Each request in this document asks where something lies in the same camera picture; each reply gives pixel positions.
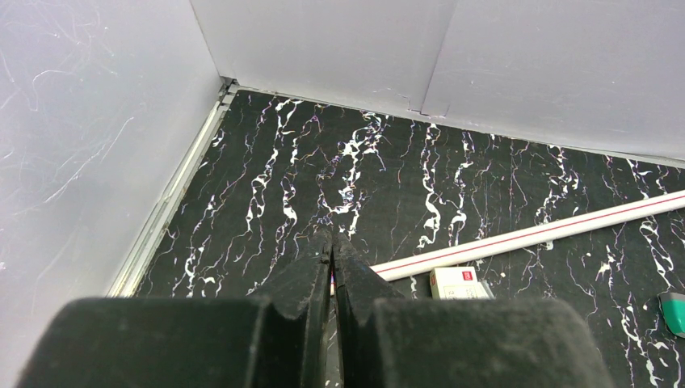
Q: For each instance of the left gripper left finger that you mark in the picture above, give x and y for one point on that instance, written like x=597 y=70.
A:
x=274 y=337

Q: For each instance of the green tape roll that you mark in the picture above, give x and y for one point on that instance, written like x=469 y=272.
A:
x=672 y=307

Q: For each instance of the white PVC pipe frame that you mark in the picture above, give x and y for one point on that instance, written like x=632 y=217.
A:
x=519 y=239

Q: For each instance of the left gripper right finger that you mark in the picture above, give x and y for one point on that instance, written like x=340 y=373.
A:
x=389 y=340

